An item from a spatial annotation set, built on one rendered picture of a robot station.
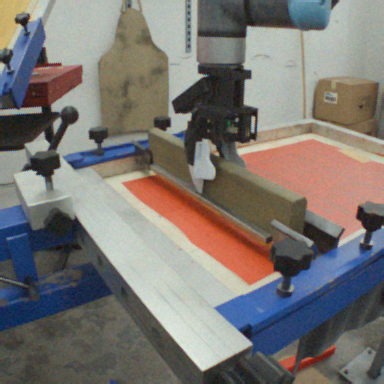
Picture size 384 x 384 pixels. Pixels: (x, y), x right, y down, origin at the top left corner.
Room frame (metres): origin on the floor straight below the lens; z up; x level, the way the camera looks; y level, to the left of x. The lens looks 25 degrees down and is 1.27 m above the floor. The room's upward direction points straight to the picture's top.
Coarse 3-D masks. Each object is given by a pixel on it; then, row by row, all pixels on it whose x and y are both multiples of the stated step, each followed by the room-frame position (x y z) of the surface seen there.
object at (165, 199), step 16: (304, 144) 1.01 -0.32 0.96; (320, 144) 1.02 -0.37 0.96; (256, 160) 0.87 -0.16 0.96; (352, 160) 0.88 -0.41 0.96; (144, 192) 0.69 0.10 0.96; (160, 192) 0.69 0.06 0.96; (176, 192) 0.69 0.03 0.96; (160, 208) 0.62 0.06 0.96; (176, 208) 0.62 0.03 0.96; (192, 208) 0.62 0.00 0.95
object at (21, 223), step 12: (0, 216) 0.42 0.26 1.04; (12, 216) 0.42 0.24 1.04; (24, 216) 0.42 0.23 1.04; (0, 228) 0.39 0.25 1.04; (12, 228) 0.40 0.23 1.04; (24, 228) 0.41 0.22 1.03; (72, 228) 0.44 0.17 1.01; (0, 240) 0.39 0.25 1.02; (36, 240) 0.41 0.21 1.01; (48, 240) 0.42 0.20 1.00; (60, 240) 0.43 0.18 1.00; (72, 240) 0.44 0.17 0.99; (0, 252) 0.39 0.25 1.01
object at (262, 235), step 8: (152, 168) 0.73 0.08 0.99; (160, 168) 0.72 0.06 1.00; (168, 176) 0.67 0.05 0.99; (176, 176) 0.67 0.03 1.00; (176, 184) 0.65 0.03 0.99; (184, 184) 0.64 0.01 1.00; (192, 192) 0.60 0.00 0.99; (200, 200) 0.58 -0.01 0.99; (208, 200) 0.57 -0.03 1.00; (216, 208) 0.54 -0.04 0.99; (224, 208) 0.54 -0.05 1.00; (224, 216) 0.53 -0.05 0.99; (232, 216) 0.51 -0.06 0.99; (240, 216) 0.51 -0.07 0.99; (240, 224) 0.49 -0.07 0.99; (248, 224) 0.49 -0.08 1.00; (248, 232) 0.48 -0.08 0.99; (256, 232) 0.47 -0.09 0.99; (264, 232) 0.46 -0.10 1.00; (264, 240) 0.45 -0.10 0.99
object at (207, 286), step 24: (312, 120) 1.16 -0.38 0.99; (240, 144) 0.98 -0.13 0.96; (360, 144) 0.98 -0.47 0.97; (96, 168) 0.76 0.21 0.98; (120, 168) 0.79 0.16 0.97; (144, 168) 0.82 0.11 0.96; (96, 192) 0.61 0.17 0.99; (120, 216) 0.52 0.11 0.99; (144, 216) 0.52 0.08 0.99; (144, 240) 0.45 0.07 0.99; (168, 240) 0.45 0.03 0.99; (168, 264) 0.39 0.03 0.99; (192, 264) 0.39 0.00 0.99; (216, 288) 0.35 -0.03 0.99
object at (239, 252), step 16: (176, 224) 0.56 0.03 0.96; (192, 224) 0.56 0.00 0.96; (208, 224) 0.56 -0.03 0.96; (224, 224) 0.56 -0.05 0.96; (352, 224) 0.55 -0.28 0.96; (192, 240) 0.51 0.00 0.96; (208, 240) 0.51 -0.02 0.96; (224, 240) 0.51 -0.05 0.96; (240, 240) 0.51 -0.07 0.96; (224, 256) 0.46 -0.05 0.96; (240, 256) 0.46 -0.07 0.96; (256, 256) 0.46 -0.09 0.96; (240, 272) 0.42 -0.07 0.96; (256, 272) 0.42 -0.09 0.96; (272, 272) 0.42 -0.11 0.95
